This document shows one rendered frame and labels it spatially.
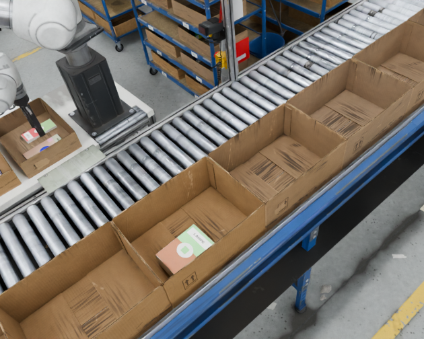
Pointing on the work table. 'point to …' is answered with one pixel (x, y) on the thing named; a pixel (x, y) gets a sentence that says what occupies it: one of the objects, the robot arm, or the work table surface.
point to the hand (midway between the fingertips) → (36, 127)
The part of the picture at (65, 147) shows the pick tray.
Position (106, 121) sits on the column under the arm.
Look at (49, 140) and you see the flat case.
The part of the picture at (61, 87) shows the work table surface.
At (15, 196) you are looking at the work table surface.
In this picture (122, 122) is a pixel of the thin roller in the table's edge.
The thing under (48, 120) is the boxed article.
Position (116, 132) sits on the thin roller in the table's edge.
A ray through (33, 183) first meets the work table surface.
